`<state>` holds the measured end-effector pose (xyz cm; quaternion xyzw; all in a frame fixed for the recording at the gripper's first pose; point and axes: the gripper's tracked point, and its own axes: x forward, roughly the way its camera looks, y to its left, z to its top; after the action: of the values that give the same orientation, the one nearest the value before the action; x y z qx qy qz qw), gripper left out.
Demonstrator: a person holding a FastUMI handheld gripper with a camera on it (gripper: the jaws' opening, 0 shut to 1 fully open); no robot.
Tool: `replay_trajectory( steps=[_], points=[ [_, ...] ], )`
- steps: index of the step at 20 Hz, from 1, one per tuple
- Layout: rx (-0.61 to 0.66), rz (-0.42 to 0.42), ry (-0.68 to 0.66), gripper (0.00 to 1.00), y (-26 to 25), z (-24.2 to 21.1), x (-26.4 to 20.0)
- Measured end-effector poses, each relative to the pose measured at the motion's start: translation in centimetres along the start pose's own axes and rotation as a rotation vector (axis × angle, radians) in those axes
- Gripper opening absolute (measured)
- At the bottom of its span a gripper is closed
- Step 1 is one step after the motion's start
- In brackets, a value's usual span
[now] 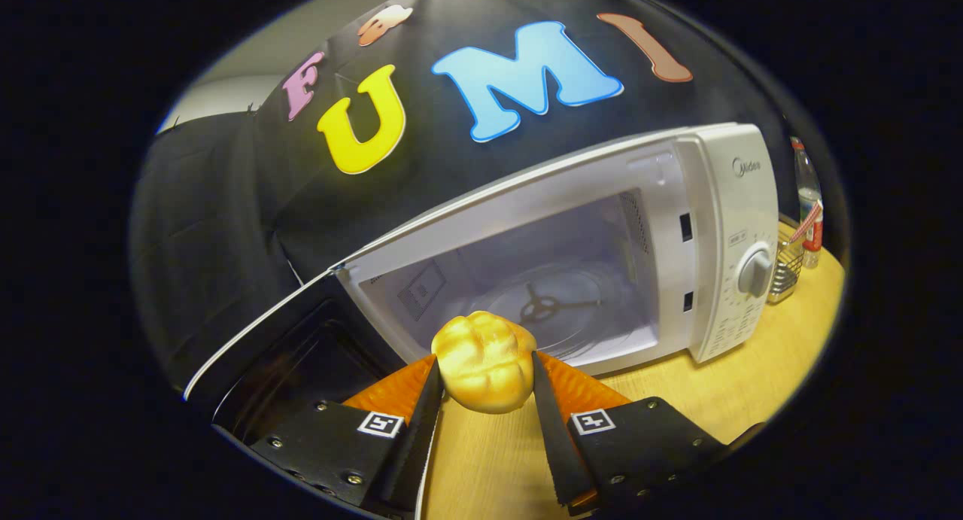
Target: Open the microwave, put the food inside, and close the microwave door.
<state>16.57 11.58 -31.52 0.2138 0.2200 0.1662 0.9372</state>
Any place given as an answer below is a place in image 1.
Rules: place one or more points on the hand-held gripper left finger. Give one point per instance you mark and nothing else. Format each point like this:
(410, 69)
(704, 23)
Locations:
(417, 445)

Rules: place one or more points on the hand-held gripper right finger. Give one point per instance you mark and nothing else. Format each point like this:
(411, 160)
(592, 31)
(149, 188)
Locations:
(557, 445)

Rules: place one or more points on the white microwave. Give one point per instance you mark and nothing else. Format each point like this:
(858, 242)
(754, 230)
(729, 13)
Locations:
(722, 204)

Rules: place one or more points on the clear plastic bottle red label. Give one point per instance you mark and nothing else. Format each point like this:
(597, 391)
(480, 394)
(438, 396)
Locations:
(806, 181)

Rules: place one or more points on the red white striped straw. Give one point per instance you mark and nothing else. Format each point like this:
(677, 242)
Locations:
(805, 223)

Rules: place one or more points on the golden bread bun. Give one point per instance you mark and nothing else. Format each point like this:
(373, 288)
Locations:
(481, 362)

